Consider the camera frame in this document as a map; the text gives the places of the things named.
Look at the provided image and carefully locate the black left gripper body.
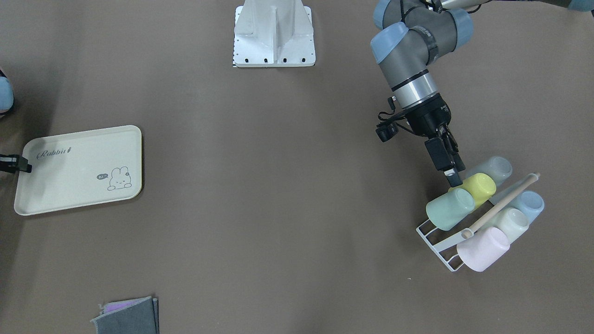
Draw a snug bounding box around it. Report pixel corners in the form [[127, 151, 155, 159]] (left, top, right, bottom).
[[406, 94, 452, 139]]

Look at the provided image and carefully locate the green plastic cup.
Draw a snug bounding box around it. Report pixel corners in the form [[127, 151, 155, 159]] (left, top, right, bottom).
[[425, 188, 475, 231]]

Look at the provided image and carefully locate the cream rabbit tray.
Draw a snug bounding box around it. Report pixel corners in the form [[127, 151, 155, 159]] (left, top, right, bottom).
[[13, 125, 143, 216]]

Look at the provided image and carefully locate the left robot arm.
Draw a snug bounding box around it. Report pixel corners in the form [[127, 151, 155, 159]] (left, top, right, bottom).
[[370, 0, 593, 187]]

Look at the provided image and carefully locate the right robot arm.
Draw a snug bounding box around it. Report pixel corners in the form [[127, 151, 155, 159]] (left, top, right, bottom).
[[0, 69, 32, 173]]

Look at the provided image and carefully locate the yellow plastic cup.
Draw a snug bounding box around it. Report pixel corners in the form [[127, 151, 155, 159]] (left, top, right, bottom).
[[448, 173, 497, 210]]

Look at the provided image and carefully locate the grey plastic cup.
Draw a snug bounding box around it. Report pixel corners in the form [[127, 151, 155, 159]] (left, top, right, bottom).
[[466, 156, 513, 187]]

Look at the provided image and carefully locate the white plastic cup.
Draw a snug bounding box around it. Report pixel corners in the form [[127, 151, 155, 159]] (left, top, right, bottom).
[[482, 207, 530, 243]]

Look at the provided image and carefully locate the pink plastic cup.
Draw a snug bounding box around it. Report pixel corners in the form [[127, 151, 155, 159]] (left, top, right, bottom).
[[457, 227, 510, 271]]

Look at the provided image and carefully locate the blue plastic cup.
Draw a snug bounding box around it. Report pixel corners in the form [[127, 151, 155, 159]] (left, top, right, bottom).
[[505, 191, 545, 225]]

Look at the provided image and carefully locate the purple cloth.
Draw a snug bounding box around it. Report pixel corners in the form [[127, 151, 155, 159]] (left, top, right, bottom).
[[100, 297, 146, 315]]

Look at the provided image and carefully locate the grey folded cloth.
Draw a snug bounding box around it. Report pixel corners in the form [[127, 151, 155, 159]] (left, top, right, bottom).
[[91, 296, 160, 334]]

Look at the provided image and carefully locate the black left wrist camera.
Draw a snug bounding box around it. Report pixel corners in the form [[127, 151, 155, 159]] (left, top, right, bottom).
[[375, 122, 399, 142]]

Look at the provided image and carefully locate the white wire cup rack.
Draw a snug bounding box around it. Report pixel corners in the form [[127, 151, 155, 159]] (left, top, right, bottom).
[[416, 218, 469, 271]]

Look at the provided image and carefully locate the wooden rack handle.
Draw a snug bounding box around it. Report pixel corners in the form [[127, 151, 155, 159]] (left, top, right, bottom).
[[461, 173, 541, 240]]

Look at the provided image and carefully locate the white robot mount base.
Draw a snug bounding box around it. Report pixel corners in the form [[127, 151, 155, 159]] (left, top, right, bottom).
[[232, 0, 316, 68]]

